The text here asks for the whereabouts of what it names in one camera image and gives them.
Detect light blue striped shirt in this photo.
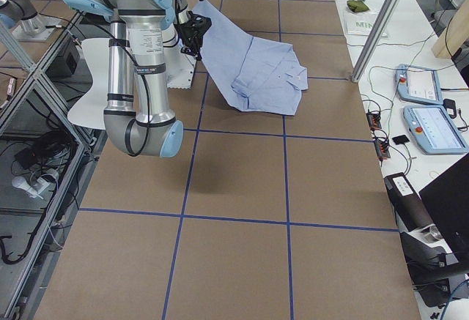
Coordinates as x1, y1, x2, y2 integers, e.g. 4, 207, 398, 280
193, 0, 308, 116

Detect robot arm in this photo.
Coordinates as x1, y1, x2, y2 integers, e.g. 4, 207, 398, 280
63, 0, 211, 157

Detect white plastic chair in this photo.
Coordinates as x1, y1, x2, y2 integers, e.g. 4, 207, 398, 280
67, 38, 109, 130

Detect green fabric pouch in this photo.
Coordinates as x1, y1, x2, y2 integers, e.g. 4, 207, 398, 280
347, 0, 369, 13

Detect white MINI plastic bag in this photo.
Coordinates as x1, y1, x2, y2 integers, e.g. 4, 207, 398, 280
343, 8, 378, 36

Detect far blue teach pendant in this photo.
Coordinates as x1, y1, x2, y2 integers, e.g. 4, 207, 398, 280
395, 64, 443, 105

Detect blue teach pendant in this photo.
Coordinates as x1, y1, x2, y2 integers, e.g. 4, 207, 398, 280
402, 105, 468, 155
395, 64, 443, 105

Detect near blue teach pendant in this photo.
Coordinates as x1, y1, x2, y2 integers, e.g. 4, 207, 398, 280
402, 105, 468, 155

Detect black monitor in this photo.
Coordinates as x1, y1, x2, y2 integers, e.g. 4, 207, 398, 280
419, 155, 468, 260

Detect black monitor stand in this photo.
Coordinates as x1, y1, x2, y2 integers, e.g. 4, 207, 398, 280
384, 173, 468, 307

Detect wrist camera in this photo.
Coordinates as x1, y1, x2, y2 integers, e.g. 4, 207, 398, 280
192, 15, 212, 36

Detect aluminium frame post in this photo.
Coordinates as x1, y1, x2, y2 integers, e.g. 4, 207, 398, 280
350, 0, 400, 83

